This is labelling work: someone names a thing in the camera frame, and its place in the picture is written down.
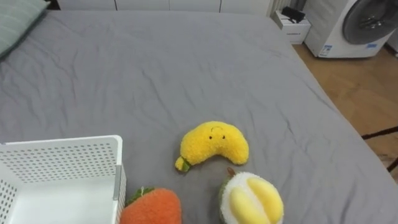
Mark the yellow banana soft toy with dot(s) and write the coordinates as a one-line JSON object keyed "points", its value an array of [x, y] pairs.
{"points": [[214, 144]]}

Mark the white cabinet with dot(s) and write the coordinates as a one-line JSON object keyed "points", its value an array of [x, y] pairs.
{"points": [[168, 5]]}

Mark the orange strawberry soft toy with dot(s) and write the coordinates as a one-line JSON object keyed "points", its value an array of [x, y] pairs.
{"points": [[154, 207]]}

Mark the white yellow durian soft toy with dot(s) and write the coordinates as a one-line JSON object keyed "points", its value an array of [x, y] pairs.
{"points": [[250, 199]]}

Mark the black metal stand legs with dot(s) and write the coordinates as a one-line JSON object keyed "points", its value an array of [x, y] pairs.
{"points": [[384, 140]]}

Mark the white cardboard box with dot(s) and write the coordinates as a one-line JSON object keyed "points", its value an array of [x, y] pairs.
{"points": [[292, 29]]}

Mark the white perforated plastic basket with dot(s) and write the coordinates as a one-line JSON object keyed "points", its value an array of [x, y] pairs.
{"points": [[62, 186]]}

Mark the grey bed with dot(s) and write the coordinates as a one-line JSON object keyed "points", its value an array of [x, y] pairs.
{"points": [[161, 71]]}

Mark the black device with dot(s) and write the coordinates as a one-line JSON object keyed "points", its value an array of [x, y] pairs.
{"points": [[293, 14]]}

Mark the white washing machine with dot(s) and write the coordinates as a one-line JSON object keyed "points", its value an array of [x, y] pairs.
{"points": [[348, 31]]}

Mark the grey-green pillow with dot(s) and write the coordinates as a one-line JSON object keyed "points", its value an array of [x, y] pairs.
{"points": [[15, 21]]}

